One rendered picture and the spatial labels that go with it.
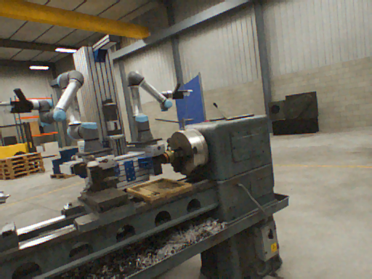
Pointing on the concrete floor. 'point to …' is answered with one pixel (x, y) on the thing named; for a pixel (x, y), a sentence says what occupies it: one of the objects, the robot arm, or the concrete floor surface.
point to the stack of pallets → (20, 166)
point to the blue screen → (192, 102)
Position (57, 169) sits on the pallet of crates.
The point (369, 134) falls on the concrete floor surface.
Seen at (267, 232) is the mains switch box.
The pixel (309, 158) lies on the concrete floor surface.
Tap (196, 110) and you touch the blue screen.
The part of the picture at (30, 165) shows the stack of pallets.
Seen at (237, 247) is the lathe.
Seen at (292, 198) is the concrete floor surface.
